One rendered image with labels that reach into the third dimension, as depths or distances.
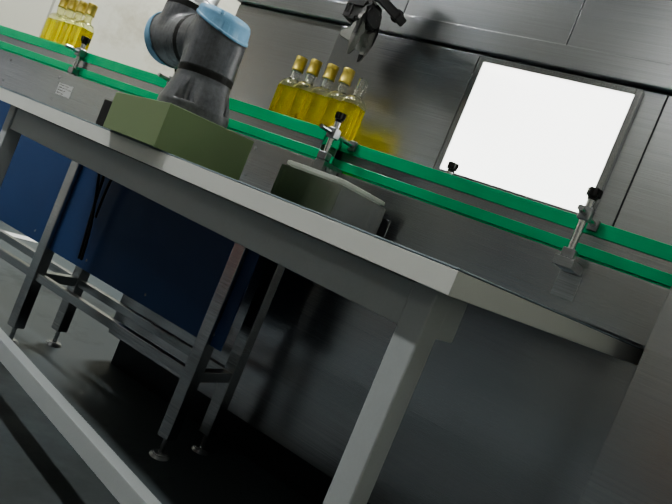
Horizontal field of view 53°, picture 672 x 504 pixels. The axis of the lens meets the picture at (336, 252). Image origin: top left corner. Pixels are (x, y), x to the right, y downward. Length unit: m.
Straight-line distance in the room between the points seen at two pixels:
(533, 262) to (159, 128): 0.83
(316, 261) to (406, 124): 0.98
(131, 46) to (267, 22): 2.73
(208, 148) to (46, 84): 1.25
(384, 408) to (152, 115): 0.73
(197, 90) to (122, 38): 3.61
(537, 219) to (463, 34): 0.64
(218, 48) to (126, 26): 3.60
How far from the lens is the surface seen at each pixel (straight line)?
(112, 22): 4.95
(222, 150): 1.37
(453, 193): 1.63
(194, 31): 1.44
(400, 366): 0.87
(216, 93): 1.40
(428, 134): 1.88
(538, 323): 1.03
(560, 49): 1.87
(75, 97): 2.38
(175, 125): 1.30
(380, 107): 1.97
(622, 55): 1.86
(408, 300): 0.87
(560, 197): 1.73
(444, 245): 1.59
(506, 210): 1.58
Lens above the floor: 0.74
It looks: 2 degrees down
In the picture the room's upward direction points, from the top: 22 degrees clockwise
